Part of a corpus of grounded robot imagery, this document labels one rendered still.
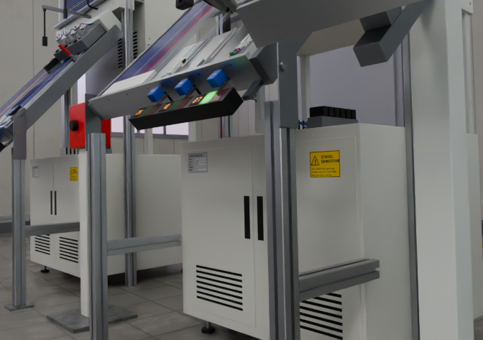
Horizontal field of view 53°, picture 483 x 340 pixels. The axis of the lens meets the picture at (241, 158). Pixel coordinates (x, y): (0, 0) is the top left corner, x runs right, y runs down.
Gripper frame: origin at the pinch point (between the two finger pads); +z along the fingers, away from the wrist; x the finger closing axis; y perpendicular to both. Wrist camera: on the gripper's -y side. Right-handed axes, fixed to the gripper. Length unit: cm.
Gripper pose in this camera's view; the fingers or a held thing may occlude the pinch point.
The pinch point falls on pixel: (230, 11)
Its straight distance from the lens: 131.3
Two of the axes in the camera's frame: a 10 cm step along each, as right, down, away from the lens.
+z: 6.5, 5.1, 5.6
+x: -6.7, 0.4, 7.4
